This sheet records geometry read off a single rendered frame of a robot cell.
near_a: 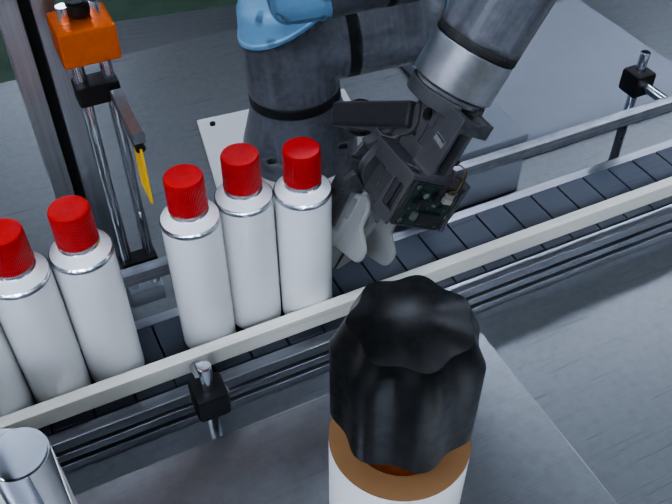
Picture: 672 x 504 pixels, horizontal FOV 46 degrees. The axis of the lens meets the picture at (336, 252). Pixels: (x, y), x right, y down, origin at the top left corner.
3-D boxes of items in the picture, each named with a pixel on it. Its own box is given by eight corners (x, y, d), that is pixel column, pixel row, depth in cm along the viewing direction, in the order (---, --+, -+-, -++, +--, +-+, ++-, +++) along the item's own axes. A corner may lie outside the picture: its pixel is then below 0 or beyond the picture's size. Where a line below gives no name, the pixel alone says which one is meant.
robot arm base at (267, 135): (256, 195, 100) (245, 130, 93) (236, 128, 111) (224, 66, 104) (371, 170, 102) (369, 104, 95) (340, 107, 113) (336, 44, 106)
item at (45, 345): (41, 424, 72) (-32, 264, 57) (30, 381, 75) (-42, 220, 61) (99, 403, 73) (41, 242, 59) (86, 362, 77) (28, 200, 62)
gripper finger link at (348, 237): (329, 295, 75) (375, 218, 71) (303, 255, 79) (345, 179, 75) (354, 297, 77) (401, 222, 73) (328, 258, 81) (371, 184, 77)
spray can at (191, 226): (198, 366, 76) (167, 204, 62) (175, 331, 79) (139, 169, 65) (246, 342, 78) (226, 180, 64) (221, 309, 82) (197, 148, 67)
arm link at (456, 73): (421, 14, 67) (485, 38, 73) (395, 61, 70) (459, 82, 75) (469, 56, 63) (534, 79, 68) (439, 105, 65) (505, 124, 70)
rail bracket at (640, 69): (632, 189, 103) (670, 78, 91) (596, 157, 108) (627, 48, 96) (652, 182, 104) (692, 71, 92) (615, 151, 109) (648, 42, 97)
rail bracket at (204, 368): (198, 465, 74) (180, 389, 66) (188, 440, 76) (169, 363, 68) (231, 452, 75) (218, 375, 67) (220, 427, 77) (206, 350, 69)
